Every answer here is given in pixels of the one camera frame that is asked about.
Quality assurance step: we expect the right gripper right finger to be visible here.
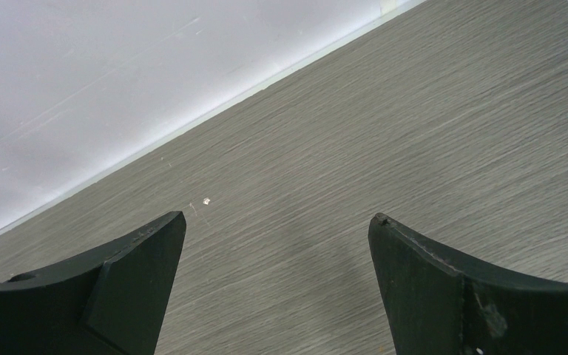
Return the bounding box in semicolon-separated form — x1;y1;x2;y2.
368;213;568;354

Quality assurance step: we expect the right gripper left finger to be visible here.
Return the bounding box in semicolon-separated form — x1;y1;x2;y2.
0;211;186;354

